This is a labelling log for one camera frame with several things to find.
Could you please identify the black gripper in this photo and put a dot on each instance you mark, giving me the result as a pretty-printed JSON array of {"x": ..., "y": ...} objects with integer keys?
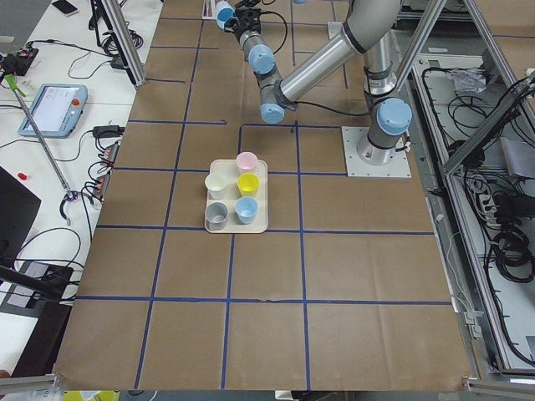
[{"x": 242, "y": 27}]

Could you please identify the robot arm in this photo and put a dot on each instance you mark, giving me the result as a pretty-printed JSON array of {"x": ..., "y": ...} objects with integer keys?
[{"x": 363, "y": 32}]

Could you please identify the pink plastic cup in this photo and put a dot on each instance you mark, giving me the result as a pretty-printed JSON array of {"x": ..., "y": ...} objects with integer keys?
[{"x": 246, "y": 163}]

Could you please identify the yellow plastic cup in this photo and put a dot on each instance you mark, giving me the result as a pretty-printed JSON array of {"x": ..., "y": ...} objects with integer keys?
[{"x": 248, "y": 184}]

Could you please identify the cream plastic cup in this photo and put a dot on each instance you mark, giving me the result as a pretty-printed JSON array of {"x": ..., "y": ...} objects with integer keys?
[{"x": 216, "y": 185}]

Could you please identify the grey plastic cup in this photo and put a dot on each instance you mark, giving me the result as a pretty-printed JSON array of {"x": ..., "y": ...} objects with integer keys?
[{"x": 216, "y": 216}]

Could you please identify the smartphone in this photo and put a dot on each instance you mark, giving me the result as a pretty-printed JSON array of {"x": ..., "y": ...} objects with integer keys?
[{"x": 65, "y": 7}]

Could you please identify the cream serving tray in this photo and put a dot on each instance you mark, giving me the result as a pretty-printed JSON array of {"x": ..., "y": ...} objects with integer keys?
[{"x": 229, "y": 169}]

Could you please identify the blue teach pendant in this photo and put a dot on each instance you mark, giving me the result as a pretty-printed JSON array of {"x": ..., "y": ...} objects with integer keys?
[{"x": 56, "y": 108}]

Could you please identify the black tripod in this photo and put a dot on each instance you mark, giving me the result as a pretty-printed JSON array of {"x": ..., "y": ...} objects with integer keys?
[{"x": 45, "y": 279}]

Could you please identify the aluminium frame post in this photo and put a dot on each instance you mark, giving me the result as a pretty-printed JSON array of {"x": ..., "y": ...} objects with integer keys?
[{"x": 115, "y": 21}]

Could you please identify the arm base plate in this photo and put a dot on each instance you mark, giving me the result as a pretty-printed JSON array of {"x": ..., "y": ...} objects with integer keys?
[{"x": 363, "y": 160}]

